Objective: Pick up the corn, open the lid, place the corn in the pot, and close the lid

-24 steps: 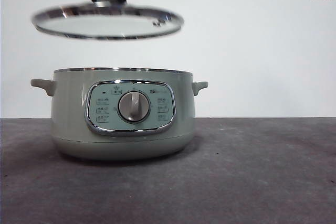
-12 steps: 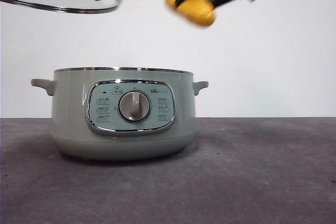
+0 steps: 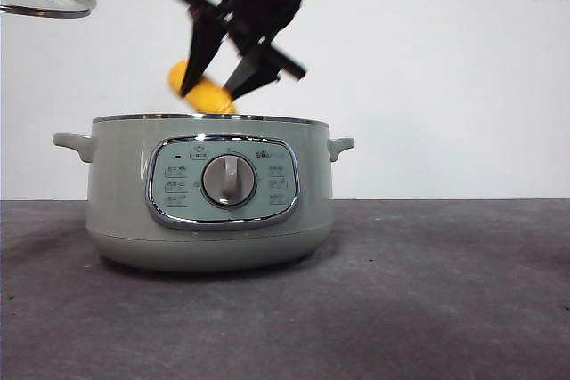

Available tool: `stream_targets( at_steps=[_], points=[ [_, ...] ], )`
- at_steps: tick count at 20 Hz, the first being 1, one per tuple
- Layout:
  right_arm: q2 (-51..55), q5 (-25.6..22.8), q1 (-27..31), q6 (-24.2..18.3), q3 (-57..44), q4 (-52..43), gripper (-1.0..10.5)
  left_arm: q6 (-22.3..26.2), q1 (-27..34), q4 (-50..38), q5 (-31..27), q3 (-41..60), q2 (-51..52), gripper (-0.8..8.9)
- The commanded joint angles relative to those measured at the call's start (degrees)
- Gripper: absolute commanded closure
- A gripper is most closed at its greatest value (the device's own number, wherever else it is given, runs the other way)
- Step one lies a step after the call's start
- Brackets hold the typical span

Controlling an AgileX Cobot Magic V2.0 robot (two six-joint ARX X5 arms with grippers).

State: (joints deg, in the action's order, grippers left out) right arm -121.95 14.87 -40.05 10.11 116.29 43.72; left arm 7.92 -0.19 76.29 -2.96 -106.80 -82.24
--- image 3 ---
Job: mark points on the yellow corn cob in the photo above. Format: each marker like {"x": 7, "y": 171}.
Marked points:
{"x": 207, "y": 97}

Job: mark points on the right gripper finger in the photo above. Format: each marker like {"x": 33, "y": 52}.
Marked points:
{"x": 251, "y": 77}
{"x": 202, "y": 53}

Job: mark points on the pale green electric cooking pot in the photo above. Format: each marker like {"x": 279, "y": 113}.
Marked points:
{"x": 120, "y": 202}

